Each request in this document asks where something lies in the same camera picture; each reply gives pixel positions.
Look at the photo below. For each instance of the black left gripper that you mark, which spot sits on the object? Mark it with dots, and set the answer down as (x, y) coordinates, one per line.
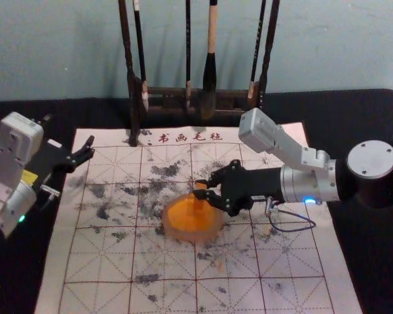
(47, 160)

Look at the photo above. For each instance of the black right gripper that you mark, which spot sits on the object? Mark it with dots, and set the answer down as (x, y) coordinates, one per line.
(258, 184)

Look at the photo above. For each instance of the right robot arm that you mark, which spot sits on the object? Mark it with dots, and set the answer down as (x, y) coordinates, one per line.
(314, 170)

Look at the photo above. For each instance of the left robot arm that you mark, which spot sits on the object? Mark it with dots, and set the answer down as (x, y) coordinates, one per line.
(10, 170)

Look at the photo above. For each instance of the round orange ink dish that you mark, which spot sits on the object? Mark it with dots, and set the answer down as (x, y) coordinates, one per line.
(183, 225)

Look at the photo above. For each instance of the dark wooden brush rack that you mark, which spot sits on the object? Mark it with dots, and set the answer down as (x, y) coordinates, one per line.
(132, 98)

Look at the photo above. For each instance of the white felt mat red grid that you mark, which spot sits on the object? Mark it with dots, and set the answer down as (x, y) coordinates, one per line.
(111, 261)

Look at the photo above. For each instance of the thin dark brush white tip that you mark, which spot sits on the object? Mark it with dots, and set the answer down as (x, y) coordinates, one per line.
(139, 49)

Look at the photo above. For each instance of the thin dark brush brown tip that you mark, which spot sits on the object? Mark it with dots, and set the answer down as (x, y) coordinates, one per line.
(257, 49)

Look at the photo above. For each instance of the black table cloth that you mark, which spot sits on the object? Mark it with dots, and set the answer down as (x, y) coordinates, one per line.
(363, 261)

